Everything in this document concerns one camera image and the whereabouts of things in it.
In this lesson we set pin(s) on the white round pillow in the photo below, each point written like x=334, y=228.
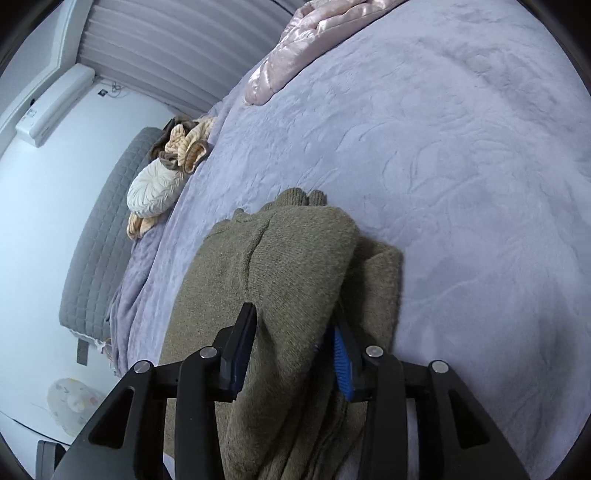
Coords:
x=154, y=190

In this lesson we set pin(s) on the grey quilted headboard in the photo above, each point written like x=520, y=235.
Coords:
x=104, y=240

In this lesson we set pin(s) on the pink satin quilt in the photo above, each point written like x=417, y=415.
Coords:
x=302, y=41

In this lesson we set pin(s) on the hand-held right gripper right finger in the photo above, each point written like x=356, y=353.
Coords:
x=342, y=364

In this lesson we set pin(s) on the lavender plush blanket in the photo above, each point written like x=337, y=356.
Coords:
x=438, y=184

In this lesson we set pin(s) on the olive knit sweater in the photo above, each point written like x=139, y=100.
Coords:
x=286, y=286

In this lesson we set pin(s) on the white air conditioner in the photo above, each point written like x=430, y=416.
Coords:
x=53, y=108

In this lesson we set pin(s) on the white pleated curtain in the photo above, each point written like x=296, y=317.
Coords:
x=184, y=50

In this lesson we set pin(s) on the white patterned cushion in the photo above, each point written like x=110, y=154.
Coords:
x=74, y=404

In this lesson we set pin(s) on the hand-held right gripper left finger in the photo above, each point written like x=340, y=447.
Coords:
x=238, y=350

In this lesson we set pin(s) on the brown plush cloth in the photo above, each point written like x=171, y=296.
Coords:
x=171, y=138

